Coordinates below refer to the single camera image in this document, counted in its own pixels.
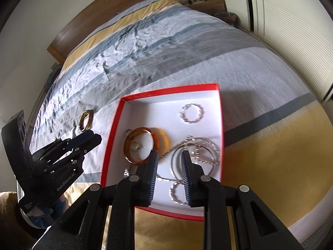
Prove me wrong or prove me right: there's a wooden headboard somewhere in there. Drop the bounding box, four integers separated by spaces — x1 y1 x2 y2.
47 0 173 65

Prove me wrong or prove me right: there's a wooden nightstand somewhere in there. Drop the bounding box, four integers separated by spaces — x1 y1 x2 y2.
186 0 227 13

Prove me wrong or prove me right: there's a rhinestone strand bracelet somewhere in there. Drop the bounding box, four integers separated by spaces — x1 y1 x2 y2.
184 135 209 166

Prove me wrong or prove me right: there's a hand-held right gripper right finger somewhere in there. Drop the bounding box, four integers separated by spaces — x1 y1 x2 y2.
181 150 305 250

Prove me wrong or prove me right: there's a white wardrobe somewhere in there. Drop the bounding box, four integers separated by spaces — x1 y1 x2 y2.
242 0 333 103

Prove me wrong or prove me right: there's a thin silver bangle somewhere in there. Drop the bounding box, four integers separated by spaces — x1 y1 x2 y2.
170 144 210 184

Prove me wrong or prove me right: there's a person's left hand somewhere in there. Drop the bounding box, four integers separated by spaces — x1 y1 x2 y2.
22 196 71 229

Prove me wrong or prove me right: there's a brown cloth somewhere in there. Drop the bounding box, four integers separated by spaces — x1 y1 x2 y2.
0 191 34 250

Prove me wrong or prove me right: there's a silver twisted bracelet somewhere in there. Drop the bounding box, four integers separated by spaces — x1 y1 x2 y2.
169 182 189 205

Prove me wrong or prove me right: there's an amber resin bangle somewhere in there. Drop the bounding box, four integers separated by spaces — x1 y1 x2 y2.
123 127 171 166

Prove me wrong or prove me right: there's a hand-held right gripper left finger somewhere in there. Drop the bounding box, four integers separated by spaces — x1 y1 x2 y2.
32 150 159 250

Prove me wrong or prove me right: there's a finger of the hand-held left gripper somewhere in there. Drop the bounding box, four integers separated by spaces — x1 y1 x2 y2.
31 130 96 164
41 134 102 175

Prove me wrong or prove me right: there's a silver chain necklace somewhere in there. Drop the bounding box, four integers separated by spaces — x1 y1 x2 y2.
155 142 184 184

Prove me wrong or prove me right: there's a brown tortoiseshell bangle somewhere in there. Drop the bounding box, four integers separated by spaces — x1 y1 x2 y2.
79 109 95 132

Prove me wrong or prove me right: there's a faceted link bracelet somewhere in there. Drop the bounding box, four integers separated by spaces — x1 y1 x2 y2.
178 103 204 124

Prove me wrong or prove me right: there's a red cardboard box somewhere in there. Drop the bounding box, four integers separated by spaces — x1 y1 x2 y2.
100 83 226 222

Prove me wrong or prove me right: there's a silver textured bangle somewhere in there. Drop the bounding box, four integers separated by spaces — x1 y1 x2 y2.
194 136 221 175

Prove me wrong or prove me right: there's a wicker basket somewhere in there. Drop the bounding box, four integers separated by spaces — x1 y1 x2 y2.
214 11 238 27

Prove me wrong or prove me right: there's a striped bed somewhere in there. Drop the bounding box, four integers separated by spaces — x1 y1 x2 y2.
27 0 333 250

